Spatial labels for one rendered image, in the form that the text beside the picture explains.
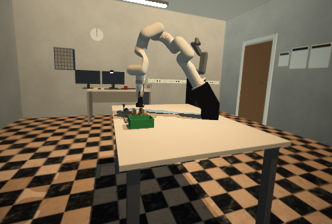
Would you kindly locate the green open-top box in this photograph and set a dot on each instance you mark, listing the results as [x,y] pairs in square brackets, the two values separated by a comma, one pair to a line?
[141,122]

